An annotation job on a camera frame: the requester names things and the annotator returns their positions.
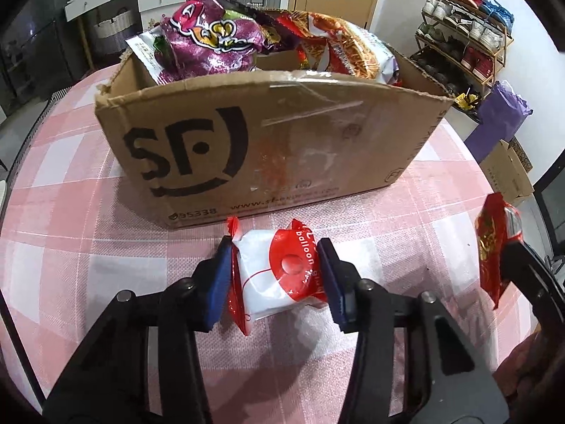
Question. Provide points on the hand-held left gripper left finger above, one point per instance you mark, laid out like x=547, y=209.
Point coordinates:
x=218, y=282

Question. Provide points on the open brown carton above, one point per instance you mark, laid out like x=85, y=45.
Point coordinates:
x=507, y=172

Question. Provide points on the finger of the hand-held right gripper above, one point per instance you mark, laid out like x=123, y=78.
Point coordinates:
x=525, y=265

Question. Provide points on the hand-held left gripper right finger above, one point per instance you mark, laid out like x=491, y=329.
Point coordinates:
x=333, y=282

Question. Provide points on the red chocolate packet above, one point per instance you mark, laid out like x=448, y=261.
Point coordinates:
x=490, y=247

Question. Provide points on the purple snack bag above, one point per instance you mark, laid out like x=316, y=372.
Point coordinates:
x=207, y=39

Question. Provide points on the rows of sneakers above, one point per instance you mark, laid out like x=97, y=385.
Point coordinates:
x=476, y=62

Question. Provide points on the pink checked tablecloth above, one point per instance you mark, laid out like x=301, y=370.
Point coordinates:
x=88, y=251

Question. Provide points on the dark patterned box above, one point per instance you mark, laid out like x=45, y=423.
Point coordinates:
x=523, y=154

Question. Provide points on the wooden shoe rack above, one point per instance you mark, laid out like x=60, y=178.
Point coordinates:
x=454, y=64

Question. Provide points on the woven laundry basket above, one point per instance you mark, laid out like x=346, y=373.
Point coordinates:
x=110, y=24

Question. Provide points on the orange noodle snack bag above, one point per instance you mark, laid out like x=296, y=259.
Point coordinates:
x=353, y=48

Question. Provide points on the white red snack packet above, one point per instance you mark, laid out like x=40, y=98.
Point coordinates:
x=269, y=274

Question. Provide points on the silver snack bag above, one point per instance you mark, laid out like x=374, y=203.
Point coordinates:
x=148, y=53

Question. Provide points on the brown cardboard box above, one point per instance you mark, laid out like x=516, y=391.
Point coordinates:
x=287, y=163

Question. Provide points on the white trash bin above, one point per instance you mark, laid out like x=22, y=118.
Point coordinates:
x=468, y=101

